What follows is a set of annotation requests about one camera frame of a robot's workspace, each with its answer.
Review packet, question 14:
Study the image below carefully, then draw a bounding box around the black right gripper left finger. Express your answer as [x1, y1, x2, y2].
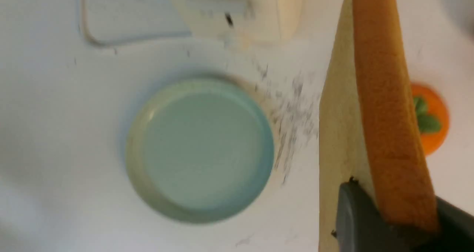
[331, 177, 426, 252]

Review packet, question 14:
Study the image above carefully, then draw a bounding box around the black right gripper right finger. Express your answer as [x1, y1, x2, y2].
[418, 197, 474, 252]

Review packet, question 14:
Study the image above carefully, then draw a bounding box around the toast slice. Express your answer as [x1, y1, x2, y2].
[319, 0, 440, 252]

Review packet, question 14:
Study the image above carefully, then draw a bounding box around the white two-slot toaster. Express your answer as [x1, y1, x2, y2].
[170, 0, 303, 44]

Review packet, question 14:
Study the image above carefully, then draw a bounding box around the orange persimmon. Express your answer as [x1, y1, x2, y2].
[411, 83, 450, 156]

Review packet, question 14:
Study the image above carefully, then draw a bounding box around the light blue plate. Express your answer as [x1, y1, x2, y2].
[125, 78, 275, 224]

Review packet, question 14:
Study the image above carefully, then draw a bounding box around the white power cord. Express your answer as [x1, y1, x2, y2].
[80, 0, 193, 47]

